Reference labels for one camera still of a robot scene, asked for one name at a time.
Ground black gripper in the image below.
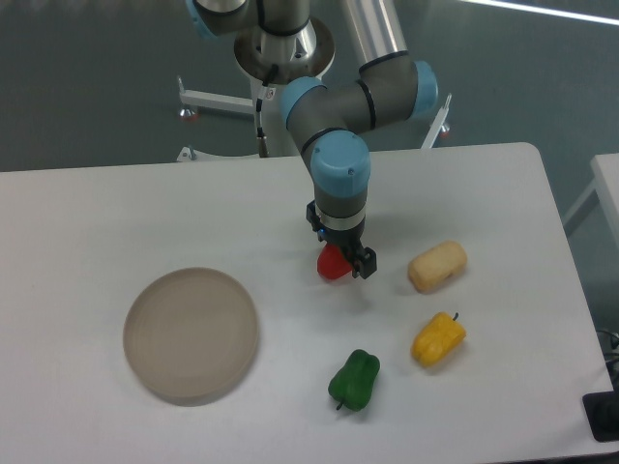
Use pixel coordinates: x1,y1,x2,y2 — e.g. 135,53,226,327
306,201,377,279

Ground red bell pepper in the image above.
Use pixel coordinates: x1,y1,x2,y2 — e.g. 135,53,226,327
316,246,351,280

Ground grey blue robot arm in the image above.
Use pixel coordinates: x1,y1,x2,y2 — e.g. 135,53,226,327
186,1,438,278

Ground yellow bell pepper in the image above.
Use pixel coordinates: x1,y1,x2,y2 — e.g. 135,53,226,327
410,312,467,368

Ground green bell pepper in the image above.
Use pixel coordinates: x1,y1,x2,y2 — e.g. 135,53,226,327
328,349,381,412

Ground beige bread loaf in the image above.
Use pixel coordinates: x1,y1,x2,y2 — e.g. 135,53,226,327
407,241,468,293

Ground beige round plate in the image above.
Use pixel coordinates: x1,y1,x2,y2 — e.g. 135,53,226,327
123,267,259,406

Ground black device at edge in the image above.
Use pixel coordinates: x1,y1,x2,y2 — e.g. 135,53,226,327
582,391,618,443

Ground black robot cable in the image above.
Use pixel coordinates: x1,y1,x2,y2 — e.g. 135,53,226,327
253,62,280,159

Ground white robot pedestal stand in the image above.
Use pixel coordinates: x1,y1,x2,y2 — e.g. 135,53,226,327
178,1,438,158

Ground black cables at right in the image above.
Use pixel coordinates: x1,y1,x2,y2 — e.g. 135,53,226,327
595,328,619,378

